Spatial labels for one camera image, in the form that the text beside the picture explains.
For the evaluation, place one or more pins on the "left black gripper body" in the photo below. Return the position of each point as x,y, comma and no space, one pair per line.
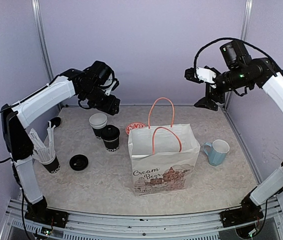
96,100

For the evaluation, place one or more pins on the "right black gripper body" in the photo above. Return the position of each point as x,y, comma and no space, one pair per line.
238,78

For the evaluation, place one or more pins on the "stack of black paper cups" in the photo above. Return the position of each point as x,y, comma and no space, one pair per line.
98,121

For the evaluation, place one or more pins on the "white paper takeout bag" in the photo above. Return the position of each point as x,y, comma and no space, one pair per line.
163,158

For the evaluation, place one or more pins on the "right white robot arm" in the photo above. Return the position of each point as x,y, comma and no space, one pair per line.
248,66

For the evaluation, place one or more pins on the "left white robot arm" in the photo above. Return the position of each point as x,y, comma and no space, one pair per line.
93,84

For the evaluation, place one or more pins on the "red patterned white bowl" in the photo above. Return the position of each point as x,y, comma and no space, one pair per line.
134,125

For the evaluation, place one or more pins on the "small black round object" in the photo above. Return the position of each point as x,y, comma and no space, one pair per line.
55,122

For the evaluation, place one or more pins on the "light blue ceramic mug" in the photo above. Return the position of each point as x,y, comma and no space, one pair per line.
216,151

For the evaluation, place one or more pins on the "stack of black cup lids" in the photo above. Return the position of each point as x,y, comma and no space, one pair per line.
79,162

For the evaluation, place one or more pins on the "cup holding wrapped straws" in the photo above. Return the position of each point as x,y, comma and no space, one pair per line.
45,154

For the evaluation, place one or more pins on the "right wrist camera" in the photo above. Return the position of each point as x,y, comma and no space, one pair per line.
201,75

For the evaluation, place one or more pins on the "right rear aluminium post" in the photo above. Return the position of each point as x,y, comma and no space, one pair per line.
246,19

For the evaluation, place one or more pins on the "aluminium post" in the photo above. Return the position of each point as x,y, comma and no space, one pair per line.
246,19
42,40

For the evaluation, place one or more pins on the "left rear aluminium post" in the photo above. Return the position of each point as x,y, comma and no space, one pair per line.
42,40

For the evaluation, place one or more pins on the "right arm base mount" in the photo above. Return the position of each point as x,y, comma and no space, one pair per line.
247,212

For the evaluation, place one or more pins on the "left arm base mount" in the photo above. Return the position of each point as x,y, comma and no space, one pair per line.
40,213

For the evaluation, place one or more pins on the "aluminium front frame rail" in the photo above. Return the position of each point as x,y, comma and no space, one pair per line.
205,225

